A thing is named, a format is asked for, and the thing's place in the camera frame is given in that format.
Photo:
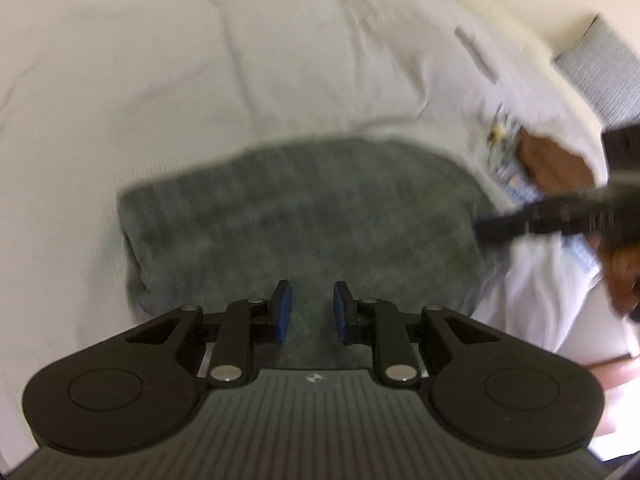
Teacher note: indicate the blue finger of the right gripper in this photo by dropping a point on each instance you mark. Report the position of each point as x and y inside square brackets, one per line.
[611, 212]

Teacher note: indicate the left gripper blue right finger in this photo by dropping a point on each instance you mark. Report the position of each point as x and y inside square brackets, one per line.
[381, 326]

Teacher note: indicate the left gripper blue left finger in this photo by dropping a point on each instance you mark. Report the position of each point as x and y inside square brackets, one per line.
[236, 332]

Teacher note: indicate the grey plaid shorts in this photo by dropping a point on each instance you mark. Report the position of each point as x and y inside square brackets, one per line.
[390, 219]

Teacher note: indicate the brown folded garment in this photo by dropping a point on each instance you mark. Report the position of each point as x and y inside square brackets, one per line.
[553, 169]

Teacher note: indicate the grey pillow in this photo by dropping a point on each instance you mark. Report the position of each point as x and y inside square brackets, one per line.
[605, 71]

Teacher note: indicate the blue striped folded garment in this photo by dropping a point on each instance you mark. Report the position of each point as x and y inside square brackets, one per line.
[509, 172]

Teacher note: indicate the black smartphone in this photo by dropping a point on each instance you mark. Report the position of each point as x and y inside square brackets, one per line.
[476, 54]

